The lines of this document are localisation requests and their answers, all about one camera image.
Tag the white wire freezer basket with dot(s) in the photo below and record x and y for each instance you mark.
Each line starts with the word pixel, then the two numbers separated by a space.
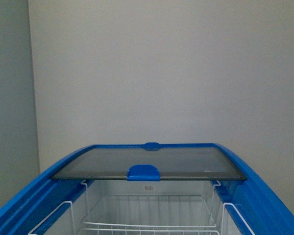
pixel 67 219

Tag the white blue chest freezer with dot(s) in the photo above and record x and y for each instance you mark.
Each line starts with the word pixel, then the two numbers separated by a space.
pixel 260 207

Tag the grey upright display fridge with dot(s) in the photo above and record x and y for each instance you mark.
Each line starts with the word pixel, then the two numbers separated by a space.
pixel 19 161

